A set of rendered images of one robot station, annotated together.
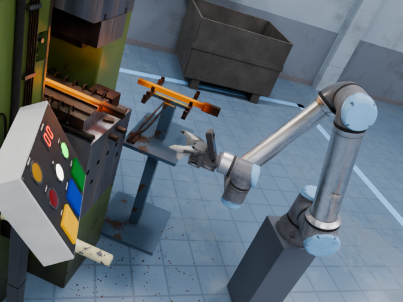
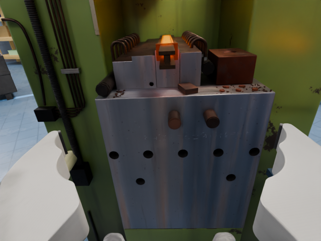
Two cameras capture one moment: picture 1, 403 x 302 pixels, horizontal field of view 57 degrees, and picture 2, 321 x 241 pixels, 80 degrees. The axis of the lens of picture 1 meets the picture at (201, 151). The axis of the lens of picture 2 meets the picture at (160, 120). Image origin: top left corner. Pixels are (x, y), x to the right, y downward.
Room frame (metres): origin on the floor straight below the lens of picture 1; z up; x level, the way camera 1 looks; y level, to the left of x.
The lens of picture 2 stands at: (1.26, 0.01, 1.06)
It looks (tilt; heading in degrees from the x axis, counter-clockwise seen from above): 28 degrees down; 89
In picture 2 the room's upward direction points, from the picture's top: 3 degrees counter-clockwise
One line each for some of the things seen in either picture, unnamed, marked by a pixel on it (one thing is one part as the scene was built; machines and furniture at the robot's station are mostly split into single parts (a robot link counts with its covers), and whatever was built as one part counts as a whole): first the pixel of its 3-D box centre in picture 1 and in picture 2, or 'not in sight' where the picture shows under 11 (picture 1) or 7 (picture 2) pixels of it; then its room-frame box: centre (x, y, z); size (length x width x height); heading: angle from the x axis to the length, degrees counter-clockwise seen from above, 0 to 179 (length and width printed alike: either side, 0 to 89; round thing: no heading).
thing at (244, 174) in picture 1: (244, 172); not in sight; (1.25, -0.19, 0.98); 0.12 x 0.09 x 0.10; 86
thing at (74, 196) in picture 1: (72, 197); not in sight; (0.74, 0.29, 1.01); 0.07 x 0.05 x 0.07; 21
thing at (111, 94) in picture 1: (103, 97); (228, 65); (1.45, 0.50, 0.95); 0.12 x 0.09 x 0.07; 86
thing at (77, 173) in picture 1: (77, 174); not in sight; (0.84, 0.32, 1.01); 0.07 x 0.05 x 0.07; 21
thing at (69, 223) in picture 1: (68, 224); not in sight; (0.65, 0.25, 1.01); 0.07 x 0.05 x 0.07; 21
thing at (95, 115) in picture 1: (50, 95); (159, 54); (1.28, 0.66, 0.96); 0.42 x 0.20 x 0.09; 86
